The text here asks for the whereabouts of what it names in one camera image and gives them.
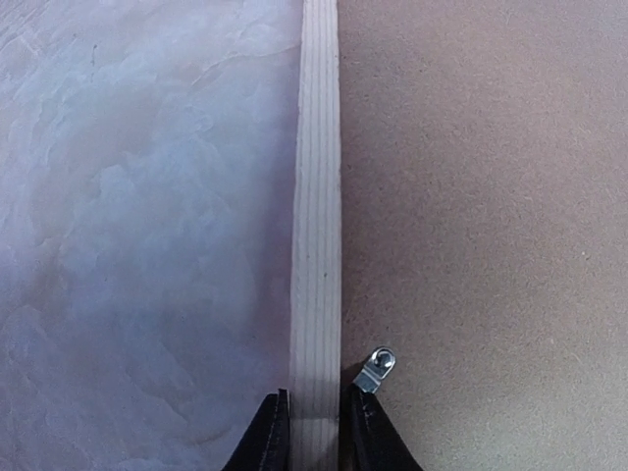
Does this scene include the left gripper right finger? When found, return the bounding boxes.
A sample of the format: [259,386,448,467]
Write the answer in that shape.
[340,384,423,471]

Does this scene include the wooden picture frame pink edge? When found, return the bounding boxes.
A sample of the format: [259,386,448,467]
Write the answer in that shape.
[289,1,341,470]

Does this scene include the brown cardboard backing board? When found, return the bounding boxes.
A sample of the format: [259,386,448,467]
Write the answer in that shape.
[340,1,627,470]

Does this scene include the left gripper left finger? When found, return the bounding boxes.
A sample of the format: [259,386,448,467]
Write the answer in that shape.
[223,389,290,471]

